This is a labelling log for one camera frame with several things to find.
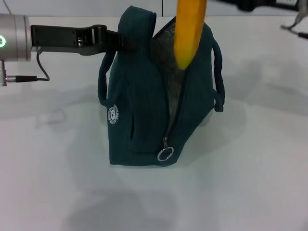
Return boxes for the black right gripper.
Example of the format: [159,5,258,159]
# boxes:
[216,0,300,12]

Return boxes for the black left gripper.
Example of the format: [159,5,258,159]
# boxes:
[30,24,135,56]

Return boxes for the dark teal fabric lunch bag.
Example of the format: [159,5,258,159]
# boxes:
[97,5,226,167]

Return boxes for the yellow banana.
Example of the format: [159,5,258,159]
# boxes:
[173,0,208,70]

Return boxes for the right gripper cable with plug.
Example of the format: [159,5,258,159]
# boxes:
[280,9,308,39]

